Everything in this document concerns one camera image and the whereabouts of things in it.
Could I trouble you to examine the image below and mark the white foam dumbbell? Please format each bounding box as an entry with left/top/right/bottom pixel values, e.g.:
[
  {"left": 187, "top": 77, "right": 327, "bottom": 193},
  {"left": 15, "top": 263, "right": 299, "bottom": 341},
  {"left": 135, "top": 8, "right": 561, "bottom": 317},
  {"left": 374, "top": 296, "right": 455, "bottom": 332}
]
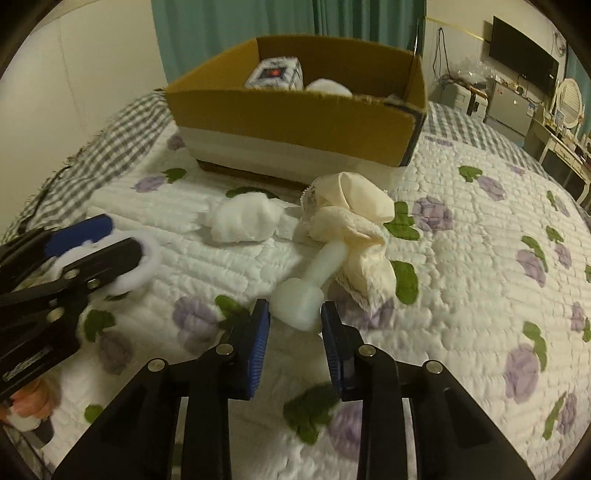
[{"left": 270, "top": 240, "right": 349, "bottom": 334}]

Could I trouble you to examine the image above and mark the white cotton fluff ball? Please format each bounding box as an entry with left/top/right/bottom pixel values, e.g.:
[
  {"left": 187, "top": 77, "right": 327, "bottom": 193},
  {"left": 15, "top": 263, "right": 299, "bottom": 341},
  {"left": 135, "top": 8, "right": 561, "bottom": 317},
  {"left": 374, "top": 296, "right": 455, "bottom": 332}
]
[{"left": 198, "top": 192, "right": 288, "bottom": 244}]

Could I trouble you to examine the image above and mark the cream lace cloth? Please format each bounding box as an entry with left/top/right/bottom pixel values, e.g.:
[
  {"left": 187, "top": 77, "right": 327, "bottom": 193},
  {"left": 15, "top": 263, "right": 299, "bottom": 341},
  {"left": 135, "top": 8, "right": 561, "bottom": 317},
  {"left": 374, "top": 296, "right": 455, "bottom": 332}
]
[{"left": 301, "top": 172, "right": 396, "bottom": 312}]

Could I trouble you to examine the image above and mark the operator hand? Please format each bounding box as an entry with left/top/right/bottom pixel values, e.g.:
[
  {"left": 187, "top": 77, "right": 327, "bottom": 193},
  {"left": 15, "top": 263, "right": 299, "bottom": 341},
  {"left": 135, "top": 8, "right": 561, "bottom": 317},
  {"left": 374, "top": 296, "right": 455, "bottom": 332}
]
[{"left": 1, "top": 378, "right": 59, "bottom": 425}]

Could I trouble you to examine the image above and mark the grey checkered bedsheet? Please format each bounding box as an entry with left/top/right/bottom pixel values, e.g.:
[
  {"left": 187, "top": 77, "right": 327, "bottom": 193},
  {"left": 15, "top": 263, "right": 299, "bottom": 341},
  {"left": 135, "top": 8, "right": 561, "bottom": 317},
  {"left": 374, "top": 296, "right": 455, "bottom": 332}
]
[{"left": 6, "top": 91, "right": 590, "bottom": 273}]

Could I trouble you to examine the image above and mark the white floral quilt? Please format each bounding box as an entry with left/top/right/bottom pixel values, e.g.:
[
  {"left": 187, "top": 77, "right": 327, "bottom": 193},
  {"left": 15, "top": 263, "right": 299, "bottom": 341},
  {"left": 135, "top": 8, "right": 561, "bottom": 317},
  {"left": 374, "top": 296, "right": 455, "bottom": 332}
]
[{"left": 43, "top": 127, "right": 590, "bottom": 479}]

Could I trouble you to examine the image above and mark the brown cardboard box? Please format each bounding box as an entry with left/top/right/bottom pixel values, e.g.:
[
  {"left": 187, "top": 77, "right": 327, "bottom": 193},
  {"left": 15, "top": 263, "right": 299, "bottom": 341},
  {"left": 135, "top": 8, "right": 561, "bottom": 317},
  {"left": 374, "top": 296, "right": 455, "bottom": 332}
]
[{"left": 165, "top": 35, "right": 428, "bottom": 189}]

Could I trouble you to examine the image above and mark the white dressing table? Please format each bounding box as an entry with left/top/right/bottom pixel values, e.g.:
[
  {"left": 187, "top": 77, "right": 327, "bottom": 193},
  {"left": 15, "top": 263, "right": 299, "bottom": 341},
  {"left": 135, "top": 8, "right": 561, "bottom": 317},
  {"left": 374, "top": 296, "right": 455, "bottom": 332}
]
[{"left": 524, "top": 119, "right": 590, "bottom": 206}]

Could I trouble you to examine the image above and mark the patterned tissue pack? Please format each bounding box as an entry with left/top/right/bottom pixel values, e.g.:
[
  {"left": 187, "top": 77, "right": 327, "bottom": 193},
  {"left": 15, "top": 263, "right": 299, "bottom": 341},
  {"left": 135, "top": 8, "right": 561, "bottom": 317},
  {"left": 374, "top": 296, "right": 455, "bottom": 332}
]
[{"left": 243, "top": 57, "right": 304, "bottom": 91}]

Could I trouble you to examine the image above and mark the white suitcase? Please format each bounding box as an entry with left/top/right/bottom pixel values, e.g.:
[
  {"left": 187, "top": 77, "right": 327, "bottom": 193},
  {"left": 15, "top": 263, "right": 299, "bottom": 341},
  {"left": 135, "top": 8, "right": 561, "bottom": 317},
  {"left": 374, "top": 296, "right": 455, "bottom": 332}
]
[{"left": 439, "top": 79, "right": 489, "bottom": 122}]

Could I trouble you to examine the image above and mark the grey mini fridge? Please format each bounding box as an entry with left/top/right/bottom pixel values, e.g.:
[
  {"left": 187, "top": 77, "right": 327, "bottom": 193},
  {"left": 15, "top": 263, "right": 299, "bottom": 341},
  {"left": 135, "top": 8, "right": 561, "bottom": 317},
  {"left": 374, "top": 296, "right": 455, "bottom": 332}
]
[{"left": 484, "top": 80, "right": 538, "bottom": 143}]

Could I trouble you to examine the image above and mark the white oval vanity mirror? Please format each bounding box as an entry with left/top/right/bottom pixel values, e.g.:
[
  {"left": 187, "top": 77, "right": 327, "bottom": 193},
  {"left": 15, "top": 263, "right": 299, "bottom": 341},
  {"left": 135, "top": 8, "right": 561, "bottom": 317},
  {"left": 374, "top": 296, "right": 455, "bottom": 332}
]
[{"left": 551, "top": 78, "right": 585, "bottom": 137}]

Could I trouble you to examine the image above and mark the teal window curtain right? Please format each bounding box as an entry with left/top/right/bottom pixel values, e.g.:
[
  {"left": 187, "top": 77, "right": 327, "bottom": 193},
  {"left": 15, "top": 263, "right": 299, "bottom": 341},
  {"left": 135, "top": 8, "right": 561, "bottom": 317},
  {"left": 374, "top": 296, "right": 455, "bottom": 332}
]
[{"left": 565, "top": 45, "right": 591, "bottom": 104}]

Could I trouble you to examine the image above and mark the black wall television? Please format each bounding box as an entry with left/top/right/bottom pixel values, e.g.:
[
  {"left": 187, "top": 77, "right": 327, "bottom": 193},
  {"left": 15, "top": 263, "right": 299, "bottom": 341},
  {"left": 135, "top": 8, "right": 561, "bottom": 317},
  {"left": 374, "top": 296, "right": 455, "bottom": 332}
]
[{"left": 489, "top": 17, "right": 559, "bottom": 96}]

